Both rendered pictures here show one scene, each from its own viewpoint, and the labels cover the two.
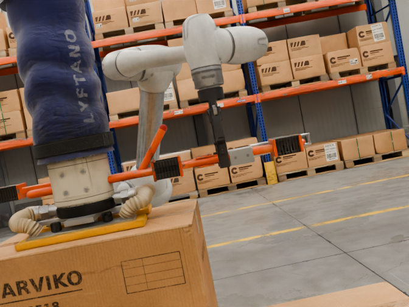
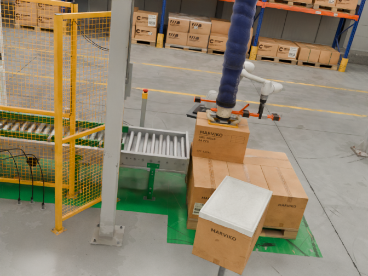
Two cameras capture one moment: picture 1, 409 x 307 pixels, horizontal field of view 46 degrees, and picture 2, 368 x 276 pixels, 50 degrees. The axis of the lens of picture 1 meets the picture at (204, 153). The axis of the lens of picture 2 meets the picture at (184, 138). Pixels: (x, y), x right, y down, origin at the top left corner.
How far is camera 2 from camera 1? 3.32 m
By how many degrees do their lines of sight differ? 23
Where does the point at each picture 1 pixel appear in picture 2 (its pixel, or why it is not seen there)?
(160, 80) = not seen: hidden behind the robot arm
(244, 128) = not seen: hidden behind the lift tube
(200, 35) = (266, 88)
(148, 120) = not seen: hidden behind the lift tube
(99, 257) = (227, 132)
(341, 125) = (306, 33)
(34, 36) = (230, 79)
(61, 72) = (232, 88)
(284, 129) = (271, 23)
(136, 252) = (235, 134)
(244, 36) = (277, 88)
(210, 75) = (265, 97)
